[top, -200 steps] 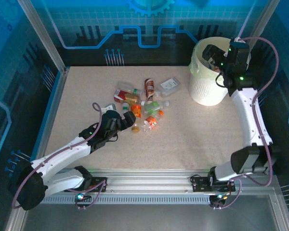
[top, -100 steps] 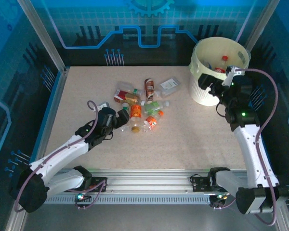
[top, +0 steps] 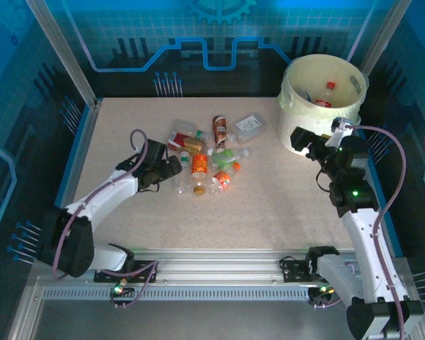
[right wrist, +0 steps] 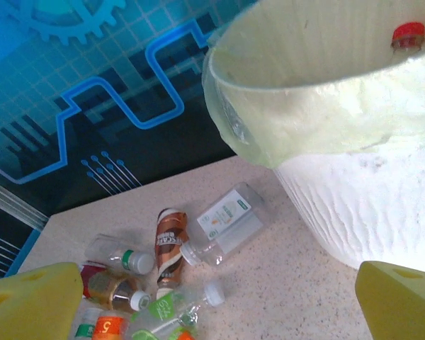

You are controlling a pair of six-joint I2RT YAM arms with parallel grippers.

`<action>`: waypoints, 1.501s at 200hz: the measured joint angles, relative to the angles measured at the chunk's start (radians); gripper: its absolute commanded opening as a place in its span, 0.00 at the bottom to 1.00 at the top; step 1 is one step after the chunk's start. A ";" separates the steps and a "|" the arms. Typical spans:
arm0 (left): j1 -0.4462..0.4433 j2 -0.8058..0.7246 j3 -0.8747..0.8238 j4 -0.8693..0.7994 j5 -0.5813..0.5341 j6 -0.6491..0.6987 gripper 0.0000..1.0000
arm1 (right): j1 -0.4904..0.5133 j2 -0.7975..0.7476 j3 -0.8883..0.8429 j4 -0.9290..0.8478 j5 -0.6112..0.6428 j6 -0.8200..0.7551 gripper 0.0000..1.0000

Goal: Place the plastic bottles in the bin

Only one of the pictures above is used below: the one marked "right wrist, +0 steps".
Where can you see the brown Nescafe coffee bottle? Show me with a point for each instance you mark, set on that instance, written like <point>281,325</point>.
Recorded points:
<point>168,244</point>

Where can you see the clear bottle green neck band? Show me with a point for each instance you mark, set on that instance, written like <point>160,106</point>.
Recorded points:
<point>134,260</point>

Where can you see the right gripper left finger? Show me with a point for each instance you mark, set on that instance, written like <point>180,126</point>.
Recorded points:
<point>28,304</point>

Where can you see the square clear bottle white label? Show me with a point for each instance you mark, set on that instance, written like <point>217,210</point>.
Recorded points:
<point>230,219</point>

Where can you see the aluminium frame post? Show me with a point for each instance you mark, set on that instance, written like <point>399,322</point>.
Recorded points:
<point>10,207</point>

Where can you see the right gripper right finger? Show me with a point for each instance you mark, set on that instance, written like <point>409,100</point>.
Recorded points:
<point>400,304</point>

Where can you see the orange label bottle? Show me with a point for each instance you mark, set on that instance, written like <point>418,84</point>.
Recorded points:
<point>185,336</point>
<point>108,327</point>

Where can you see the clear bottle green label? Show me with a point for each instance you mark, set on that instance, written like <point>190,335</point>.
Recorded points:
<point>166,306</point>
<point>141,335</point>

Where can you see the amber bottle red gold label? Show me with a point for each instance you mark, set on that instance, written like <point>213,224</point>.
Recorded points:
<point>110,290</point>

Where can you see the white ribbed plastic bin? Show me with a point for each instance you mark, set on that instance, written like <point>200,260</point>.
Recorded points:
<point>340,212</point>

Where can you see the Coca-Cola bottle red cap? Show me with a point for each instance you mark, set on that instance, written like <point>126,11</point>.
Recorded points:
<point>408,32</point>

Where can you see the cream plastic bucket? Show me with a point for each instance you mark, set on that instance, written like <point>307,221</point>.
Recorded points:
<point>304,53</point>

